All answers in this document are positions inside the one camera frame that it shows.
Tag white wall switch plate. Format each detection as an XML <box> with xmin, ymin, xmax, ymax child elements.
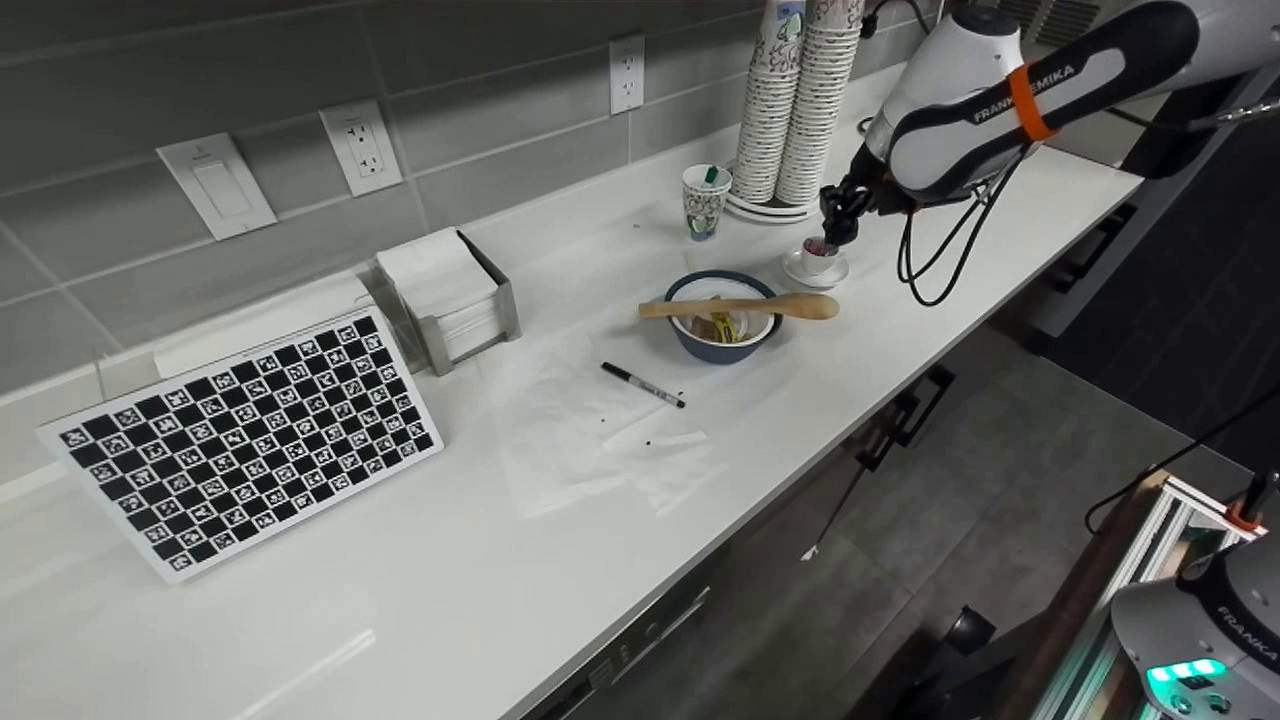
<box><xmin>153</xmin><ymin>126</ymin><xmax>280</xmax><ymax>245</ymax></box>

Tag thin black rod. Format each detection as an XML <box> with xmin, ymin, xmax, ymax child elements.
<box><xmin>802</xmin><ymin>459</ymin><xmax>871</xmax><ymax>554</ymax></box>

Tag white narrow wall outlet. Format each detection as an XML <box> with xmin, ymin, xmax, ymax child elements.
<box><xmin>602</xmin><ymin>33</ymin><xmax>653</xmax><ymax>120</ymax></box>

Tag food scraps in bowl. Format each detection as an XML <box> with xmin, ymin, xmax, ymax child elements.
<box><xmin>678</xmin><ymin>309</ymin><xmax>752</xmax><ymax>347</ymax></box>

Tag silver drawer handle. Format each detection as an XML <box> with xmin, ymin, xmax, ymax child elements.
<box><xmin>606</xmin><ymin>581</ymin><xmax>713</xmax><ymax>693</ymax></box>

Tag clear plastic sheet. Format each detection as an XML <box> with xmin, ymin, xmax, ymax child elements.
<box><xmin>495</xmin><ymin>362</ymin><xmax>713</xmax><ymax>529</ymax></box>

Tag blue rimmed white bowl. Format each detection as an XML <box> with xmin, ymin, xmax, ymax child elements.
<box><xmin>660</xmin><ymin>268</ymin><xmax>789</xmax><ymax>367</ymax></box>

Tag white napkin stack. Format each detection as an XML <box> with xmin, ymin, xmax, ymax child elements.
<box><xmin>375</xmin><ymin>228</ymin><xmax>505</xmax><ymax>362</ymax></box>

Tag tall speckled paper cup stack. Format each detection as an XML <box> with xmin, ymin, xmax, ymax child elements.
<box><xmin>770</xmin><ymin>0</ymin><xmax>871</xmax><ymax>213</ymax></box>
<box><xmin>726</xmin><ymin>0</ymin><xmax>813</xmax><ymax>213</ymax></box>

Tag orange strap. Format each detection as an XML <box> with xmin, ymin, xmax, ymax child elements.
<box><xmin>1002</xmin><ymin>64</ymin><xmax>1058</xmax><ymax>149</ymax></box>

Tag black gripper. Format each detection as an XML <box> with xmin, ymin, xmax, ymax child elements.
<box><xmin>813</xmin><ymin>144</ymin><xmax>889</xmax><ymax>256</ymax></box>

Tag wooden spoon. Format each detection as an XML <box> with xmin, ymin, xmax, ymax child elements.
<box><xmin>636</xmin><ymin>288</ymin><xmax>844</xmax><ymax>326</ymax></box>

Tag metal napkin holder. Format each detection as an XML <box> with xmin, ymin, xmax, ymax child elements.
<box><xmin>370</xmin><ymin>223</ymin><xmax>523</xmax><ymax>378</ymax></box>

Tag small white tea cup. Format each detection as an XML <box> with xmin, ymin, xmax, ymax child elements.
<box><xmin>796</xmin><ymin>236</ymin><xmax>846</xmax><ymax>280</ymax></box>

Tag light wooden frame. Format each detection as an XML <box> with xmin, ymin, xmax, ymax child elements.
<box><xmin>983</xmin><ymin>465</ymin><xmax>1270</xmax><ymax>720</ymax></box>

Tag black cabinet handle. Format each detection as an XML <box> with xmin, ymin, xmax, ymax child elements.
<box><xmin>895</xmin><ymin>362</ymin><xmax>959</xmax><ymax>431</ymax></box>
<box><xmin>853</xmin><ymin>402</ymin><xmax>923</xmax><ymax>477</ymax></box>

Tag black white calibration board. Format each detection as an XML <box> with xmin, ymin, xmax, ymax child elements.
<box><xmin>34</xmin><ymin>305</ymin><xmax>446</xmax><ymax>586</ymax></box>

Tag white double wall outlet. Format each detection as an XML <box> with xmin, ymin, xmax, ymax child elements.
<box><xmin>317</xmin><ymin>100</ymin><xmax>409</xmax><ymax>200</ymax></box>

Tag grey robot base green light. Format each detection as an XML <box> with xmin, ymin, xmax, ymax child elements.
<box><xmin>1101</xmin><ymin>533</ymin><xmax>1280</xmax><ymax>720</ymax></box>

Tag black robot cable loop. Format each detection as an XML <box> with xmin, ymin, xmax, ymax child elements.
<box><xmin>891</xmin><ymin>137</ymin><xmax>1032</xmax><ymax>311</ymax></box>

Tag black marker pen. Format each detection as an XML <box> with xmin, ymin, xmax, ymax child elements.
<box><xmin>596</xmin><ymin>357</ymin><xmax>692</xmax><ymax>411</ymax></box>

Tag black floor cable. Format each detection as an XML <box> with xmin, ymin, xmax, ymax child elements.
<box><xmin>1078</xmin><ymin>378</ymin><xmax>1280</xmax><ymax>539</ymax></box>

